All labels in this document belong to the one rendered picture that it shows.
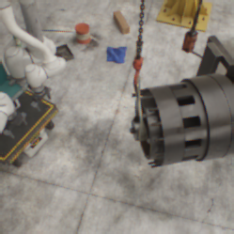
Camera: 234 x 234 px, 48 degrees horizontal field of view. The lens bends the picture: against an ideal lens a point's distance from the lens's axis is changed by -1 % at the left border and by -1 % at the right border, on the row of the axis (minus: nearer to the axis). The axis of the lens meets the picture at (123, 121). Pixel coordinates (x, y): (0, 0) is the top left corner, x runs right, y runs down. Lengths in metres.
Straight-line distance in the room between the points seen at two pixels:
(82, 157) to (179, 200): 0.97
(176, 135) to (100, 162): 1.19
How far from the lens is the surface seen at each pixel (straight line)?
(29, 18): 1.93
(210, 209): 2.53
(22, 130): 2.50
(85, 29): 3.53
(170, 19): 4.02
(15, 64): 2.13
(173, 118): 1.52
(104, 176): 2.50
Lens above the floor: 2.32
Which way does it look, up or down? 56 degrees down
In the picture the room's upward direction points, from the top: 1 degrees clockwise
